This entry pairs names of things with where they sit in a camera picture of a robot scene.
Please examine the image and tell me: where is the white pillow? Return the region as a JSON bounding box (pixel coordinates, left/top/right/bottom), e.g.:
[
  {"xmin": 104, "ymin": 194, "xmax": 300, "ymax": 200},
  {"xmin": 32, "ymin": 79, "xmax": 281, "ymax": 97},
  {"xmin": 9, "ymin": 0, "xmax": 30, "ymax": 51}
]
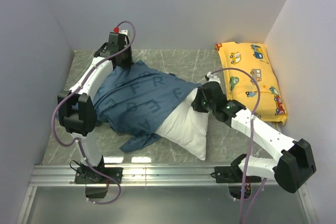
[{"xmin": 155, "ymin": 88, "xmax": 209, "ymax": 161}]

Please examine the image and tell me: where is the blue cartoon mouse pillowcase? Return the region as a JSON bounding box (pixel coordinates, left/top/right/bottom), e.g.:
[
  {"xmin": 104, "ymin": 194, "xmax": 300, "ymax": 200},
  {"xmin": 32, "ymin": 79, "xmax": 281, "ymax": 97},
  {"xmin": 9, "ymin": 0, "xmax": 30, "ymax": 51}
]
[{"xmin": 93, "ymin": 60, "xmax": 200, "ymax": 153}]

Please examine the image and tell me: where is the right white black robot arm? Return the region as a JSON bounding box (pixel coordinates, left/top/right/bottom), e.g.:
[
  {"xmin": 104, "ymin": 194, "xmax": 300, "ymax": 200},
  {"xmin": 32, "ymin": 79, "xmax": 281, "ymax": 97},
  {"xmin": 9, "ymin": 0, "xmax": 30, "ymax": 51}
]
[{"xmin": 192, "ymin": 81, "xmax": 317, "ymax": 193}]

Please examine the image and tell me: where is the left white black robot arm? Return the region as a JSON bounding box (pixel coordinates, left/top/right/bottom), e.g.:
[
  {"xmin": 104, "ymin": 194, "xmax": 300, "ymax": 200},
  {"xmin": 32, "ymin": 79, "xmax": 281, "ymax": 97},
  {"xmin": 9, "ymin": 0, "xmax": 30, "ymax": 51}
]
[{"xmin": 57, "ymin": 28, "xmax": 132, "ymax": 184}]

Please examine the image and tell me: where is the yellow car print pillow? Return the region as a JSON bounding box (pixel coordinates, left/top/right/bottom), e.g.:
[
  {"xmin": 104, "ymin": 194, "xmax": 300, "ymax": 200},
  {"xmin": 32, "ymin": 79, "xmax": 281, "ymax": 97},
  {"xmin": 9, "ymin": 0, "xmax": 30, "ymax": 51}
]
[{"xmin": 215, "ymin": 42, "xmax": 288, "ymax": 124}]

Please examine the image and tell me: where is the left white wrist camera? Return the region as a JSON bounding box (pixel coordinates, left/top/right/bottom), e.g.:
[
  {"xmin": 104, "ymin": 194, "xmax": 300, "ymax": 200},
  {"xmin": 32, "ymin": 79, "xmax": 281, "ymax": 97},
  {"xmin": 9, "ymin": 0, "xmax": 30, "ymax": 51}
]
[{"xmin": 113, "ymin": 27, "xmax": 130, "ymax": 36}]

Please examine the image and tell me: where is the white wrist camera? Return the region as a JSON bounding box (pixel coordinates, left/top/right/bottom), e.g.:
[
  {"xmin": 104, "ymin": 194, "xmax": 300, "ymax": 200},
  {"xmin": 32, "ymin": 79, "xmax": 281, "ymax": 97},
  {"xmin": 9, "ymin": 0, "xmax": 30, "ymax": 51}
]
[
  {"xmin": 113, "ymin": 27, "xmax": 130, "ymax": 36},
  {"xmin": 205, "ymin": 72, "xmax": 221, "ymax": 84}
]

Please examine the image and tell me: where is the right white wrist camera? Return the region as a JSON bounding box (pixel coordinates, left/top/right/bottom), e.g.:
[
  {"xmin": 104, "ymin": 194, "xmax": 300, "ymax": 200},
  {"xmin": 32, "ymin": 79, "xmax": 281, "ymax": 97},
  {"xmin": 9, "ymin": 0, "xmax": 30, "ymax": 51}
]
[{"xmin": 205, "ymin": 72, "xmax": 221, "ymax": 84}]

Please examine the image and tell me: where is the aluminium side rail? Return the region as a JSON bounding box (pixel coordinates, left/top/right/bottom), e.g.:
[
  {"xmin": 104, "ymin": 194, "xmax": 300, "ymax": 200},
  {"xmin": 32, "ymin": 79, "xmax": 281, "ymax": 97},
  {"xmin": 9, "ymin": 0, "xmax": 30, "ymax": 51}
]
[{"xmin": 274, "ymin": 123, "xmax": 282, "ymax": 134}]

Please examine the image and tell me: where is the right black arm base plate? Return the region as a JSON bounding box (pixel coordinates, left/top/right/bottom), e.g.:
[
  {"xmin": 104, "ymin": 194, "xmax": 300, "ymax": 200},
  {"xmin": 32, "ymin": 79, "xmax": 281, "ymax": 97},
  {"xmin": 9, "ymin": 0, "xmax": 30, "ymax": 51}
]
[{"xmin": 211, "ymin": 165, "xmax": 263, "ymax": 200}]

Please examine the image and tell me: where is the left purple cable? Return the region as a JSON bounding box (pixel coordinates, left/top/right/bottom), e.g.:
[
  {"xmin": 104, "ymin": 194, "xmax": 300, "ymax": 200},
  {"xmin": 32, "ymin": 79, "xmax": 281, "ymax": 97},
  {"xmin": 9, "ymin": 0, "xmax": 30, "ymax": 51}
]
[{"xmin": 51, "ymin": 20, "xmax": 137, "ymax": 206}]

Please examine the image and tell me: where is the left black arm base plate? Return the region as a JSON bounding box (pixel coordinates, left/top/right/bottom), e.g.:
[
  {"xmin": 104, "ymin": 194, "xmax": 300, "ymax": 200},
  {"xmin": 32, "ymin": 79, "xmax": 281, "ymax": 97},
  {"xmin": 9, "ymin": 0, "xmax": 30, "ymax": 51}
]
[{"xmin": 74, "ymin": 166, "xmax": 123, "ymax": 200}]

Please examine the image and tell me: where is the aluminium mounting rail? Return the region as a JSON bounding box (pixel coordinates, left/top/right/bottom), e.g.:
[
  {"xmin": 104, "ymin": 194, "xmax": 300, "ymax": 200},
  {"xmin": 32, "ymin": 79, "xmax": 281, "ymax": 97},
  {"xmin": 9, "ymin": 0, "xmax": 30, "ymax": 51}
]
[{"xmin": 28, "ymin": 163, "xmax": 307, "ymax": 187}]

